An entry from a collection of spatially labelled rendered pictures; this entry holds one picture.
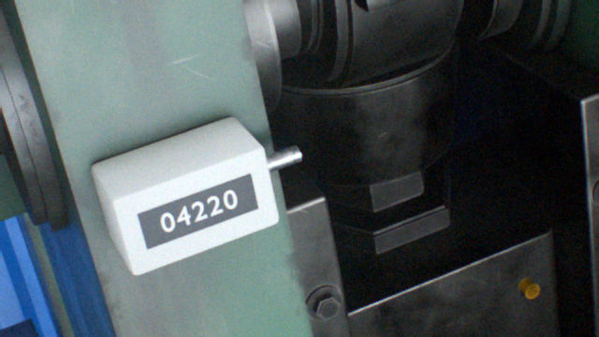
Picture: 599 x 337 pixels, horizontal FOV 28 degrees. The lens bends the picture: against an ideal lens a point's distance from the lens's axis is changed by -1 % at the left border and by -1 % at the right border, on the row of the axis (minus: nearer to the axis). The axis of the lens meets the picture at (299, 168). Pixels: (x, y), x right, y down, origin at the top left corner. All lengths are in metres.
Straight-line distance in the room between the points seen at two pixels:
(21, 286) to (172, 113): 1.47
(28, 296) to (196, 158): 1.51
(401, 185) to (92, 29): 0.28
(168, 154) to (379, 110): 0.18
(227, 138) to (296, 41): 0.15
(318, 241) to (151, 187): 0.13
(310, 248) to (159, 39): 0.15
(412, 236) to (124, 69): 0.27
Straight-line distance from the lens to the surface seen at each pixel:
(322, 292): 0.63
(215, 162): 0.52
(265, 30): 0.63
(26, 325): 1.32
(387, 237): 0.73
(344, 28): 0.63
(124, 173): 0.52
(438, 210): 0.74
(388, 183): 0.71
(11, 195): 0.80
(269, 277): 0.60
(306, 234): 0.61
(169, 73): 0.54
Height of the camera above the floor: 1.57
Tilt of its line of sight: 29 degrees down
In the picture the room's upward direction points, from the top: 11 degrees counter-clockwise
